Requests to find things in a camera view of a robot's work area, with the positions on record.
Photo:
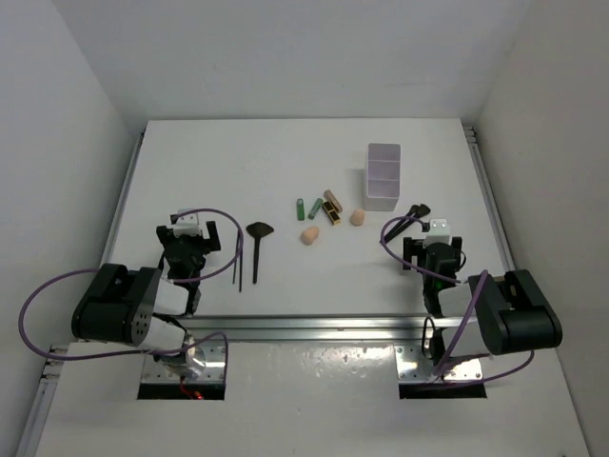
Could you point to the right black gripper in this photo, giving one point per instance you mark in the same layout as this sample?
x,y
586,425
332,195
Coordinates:
x,y
414,248

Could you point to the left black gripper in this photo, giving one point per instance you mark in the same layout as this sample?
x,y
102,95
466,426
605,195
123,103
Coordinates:
x,y
213,240

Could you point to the thin black eyeshadow brush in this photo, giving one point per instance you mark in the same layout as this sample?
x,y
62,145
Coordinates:
x,y
239,265

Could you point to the black fan makeup brush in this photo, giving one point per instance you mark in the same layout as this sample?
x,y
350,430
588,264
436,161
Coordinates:
x,y
258,231

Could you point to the beige makeup sponge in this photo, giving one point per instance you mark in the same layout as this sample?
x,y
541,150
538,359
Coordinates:
x,y
357,217
310,235

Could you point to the black gold lipstick tube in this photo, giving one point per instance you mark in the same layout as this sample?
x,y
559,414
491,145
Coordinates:
x,y
331,213

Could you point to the dark green lip balm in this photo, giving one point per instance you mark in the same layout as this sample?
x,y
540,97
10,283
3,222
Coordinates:
x,y
300,209

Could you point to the rose gold lipstick tube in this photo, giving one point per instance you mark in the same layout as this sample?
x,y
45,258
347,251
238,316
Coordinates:
x,y
331,198

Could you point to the light green lip balm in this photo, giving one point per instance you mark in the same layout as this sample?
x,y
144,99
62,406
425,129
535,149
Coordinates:
x,y
315,208

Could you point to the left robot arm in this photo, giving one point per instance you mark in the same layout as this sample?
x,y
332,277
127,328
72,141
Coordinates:
x,y
140,308

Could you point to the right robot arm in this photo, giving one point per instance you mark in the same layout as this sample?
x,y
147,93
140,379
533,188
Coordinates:
x,y
484,315

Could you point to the translucent white organizer box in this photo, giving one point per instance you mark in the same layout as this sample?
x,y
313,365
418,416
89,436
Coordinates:
x,y
382,177

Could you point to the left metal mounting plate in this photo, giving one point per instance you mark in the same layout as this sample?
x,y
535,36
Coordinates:
x,y
204,364

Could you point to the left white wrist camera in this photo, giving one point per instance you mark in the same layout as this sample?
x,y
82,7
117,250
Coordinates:
x,y
185,225

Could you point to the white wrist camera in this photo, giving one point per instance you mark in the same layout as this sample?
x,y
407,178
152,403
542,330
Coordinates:
x,y
185,225
438,228

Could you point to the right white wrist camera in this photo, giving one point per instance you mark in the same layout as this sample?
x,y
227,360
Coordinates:
x,y
438,228

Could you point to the aluminium rail frame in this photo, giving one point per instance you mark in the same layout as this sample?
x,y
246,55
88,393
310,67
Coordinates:
x,y
312,368

